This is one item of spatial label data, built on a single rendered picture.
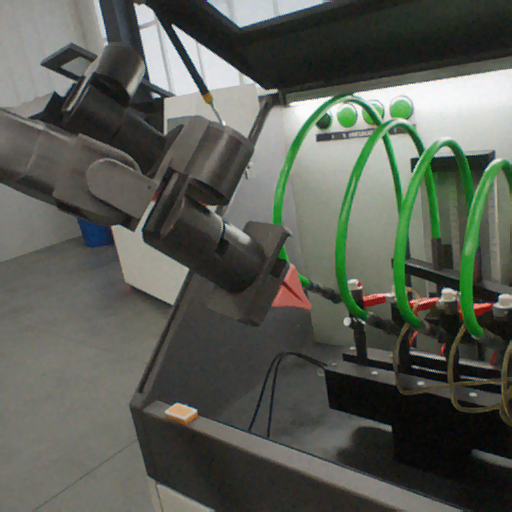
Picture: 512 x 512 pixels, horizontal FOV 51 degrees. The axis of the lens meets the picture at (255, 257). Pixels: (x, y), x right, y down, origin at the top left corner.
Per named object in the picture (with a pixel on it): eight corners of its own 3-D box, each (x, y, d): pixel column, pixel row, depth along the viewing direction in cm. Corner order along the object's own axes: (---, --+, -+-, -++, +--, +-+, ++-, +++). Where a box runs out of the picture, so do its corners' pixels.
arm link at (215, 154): (80, 206, 51) (77, 188, 43) (136, 106, 54) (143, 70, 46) (192, 263, 54) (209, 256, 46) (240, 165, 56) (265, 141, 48)
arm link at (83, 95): (48, 129, 61) (67, 103, 57) (72, 88, 65) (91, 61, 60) (102, 163, 64) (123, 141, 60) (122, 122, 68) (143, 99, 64)
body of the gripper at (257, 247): (298, 234, 53) (245, 195, 49) (252, 328, 52) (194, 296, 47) (259, 228, 58) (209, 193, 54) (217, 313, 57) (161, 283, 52)
